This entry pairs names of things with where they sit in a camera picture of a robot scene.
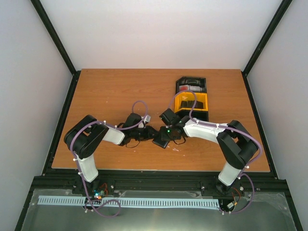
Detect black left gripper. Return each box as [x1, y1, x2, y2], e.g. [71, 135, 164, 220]
[131, 128, 158, 144]

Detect black leather card holder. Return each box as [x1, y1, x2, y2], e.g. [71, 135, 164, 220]
[152, 127, 170, 149]

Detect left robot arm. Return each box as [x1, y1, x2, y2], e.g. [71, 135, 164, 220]
[64, 113, 158, 194]

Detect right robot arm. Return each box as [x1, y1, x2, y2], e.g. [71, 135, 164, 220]
[156, 109, 262, 186]

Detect black card stack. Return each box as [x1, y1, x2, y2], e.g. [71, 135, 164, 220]
[180, 101, 204, 109]

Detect black bin with blue cards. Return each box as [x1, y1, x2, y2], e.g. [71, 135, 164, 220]
[178, 110, 209, 122]

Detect yellow bin with black cards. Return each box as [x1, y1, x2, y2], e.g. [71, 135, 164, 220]
[174, 92, 208, 112]

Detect red white card stack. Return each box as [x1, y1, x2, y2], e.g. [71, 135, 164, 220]
[179, 85, 203, 92]

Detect black bin with red cards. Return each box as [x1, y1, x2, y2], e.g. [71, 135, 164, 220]
[176, 77, 207, 93]

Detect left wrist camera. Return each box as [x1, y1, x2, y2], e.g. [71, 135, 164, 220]
[138, 115, 151, 128]

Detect light blue cable duct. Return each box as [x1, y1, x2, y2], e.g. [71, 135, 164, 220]
[37, 195, 219, 210]

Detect black aluminium frame rail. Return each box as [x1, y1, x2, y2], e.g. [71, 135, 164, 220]
[30, 0, 77, 73]

